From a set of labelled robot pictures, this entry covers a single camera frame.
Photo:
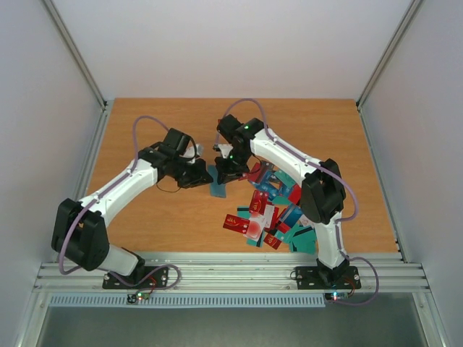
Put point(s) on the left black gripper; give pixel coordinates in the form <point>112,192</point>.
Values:
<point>190,177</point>

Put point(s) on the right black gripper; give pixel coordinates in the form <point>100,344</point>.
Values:
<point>228,172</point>

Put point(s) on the teal card holder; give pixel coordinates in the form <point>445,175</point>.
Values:
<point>216,189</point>

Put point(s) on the red vip card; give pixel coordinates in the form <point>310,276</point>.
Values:
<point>236,223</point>
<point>258,203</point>

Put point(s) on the white card red circle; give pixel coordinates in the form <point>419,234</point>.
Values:
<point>257,223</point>

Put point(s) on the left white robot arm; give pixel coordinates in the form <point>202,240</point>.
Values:
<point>80,229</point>

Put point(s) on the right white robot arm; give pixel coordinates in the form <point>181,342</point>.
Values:
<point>322,190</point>

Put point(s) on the teal card left stripe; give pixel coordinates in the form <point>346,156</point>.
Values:
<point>243,212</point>

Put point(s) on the teal card upper pile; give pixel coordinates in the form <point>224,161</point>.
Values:
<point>285,178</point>

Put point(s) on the teal card black stripe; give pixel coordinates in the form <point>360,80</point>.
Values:
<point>255,243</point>

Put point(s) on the red card black stripe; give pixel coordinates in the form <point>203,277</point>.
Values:
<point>295,195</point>

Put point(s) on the blue white card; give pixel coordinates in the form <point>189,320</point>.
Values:
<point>290,215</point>

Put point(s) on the red card bottom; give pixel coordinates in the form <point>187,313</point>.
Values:
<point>272,241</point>

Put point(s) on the teal card bottom right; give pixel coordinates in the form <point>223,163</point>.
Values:
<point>304,241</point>

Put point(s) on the left small circuit board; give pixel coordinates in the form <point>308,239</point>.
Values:
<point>137,298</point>

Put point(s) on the small circuit board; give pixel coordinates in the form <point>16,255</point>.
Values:
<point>336,296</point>
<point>137,298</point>

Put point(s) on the right small circuit board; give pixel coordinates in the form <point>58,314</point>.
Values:
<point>336,296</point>

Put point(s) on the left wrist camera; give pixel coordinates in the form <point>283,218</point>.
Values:
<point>193,152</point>

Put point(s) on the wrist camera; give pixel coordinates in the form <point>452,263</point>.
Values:
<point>193,152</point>
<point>223,149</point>

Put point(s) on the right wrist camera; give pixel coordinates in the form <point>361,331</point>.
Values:
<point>223,149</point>

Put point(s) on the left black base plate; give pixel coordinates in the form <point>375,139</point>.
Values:
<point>142,277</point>

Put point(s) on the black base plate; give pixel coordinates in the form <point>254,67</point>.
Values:
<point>313,278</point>
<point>142,277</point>

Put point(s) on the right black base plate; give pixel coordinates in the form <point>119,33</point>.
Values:
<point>313,278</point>

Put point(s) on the blue slotted cable duct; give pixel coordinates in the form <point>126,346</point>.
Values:
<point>189,301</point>

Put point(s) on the aluminium rail platform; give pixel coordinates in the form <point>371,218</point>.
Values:
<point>245,272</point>

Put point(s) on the left aluminium frame post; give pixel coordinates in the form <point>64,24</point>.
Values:
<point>74,51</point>

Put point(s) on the aluminium frame post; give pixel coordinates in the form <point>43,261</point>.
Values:
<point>74,51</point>
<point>393,43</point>

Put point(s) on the right aluminium frame post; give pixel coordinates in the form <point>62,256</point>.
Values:
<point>393,43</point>

